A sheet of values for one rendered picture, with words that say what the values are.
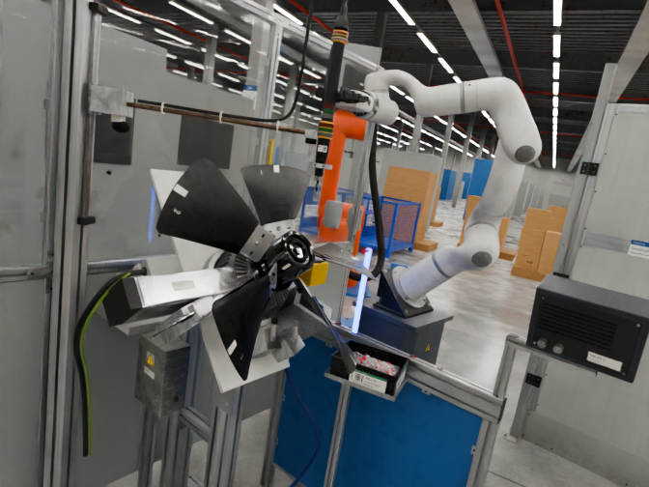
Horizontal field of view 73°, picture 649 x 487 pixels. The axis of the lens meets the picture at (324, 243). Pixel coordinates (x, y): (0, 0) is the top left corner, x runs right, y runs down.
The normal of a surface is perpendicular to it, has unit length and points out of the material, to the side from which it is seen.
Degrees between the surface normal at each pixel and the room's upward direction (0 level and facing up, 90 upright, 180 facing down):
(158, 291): 50
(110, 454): 90
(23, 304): 90
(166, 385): 90
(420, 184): 90
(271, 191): 46
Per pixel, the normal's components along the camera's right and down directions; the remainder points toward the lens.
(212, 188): 0.50, -0.01
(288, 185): 0.14, -0.63
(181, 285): 0.69, -0.44
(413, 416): -0.62, 0.04
